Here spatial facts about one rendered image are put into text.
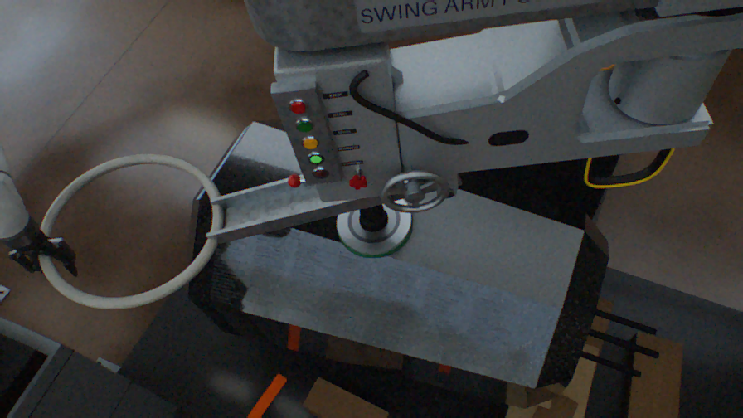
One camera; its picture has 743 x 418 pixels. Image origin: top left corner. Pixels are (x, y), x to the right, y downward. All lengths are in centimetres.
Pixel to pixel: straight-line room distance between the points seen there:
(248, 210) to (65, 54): 267
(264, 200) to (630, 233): 166
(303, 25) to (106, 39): 317
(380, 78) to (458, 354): 87
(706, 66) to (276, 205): 104
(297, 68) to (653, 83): 68
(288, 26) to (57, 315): 221
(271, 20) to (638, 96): 74
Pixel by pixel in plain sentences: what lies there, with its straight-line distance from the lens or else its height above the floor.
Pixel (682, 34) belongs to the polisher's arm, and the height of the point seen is 150.
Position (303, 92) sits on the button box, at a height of 151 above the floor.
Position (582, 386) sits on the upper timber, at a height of 21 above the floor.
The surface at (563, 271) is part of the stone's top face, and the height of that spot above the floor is 82.
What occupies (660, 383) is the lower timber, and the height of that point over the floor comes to 9.
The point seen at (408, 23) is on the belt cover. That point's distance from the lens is 92.
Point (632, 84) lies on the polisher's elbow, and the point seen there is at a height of 133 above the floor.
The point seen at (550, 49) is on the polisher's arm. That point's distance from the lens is 109.
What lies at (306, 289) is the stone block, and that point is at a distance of 169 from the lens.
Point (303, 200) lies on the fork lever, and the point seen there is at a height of 98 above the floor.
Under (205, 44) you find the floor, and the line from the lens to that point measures 366.
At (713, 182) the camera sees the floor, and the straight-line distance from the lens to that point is 291.
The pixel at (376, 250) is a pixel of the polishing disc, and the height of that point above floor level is 85.
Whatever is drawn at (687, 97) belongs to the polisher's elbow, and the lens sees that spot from 126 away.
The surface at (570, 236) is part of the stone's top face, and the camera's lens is 161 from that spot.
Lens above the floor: 220
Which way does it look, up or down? 58 degrees down
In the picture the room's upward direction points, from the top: 12 degrees counter-clockwise
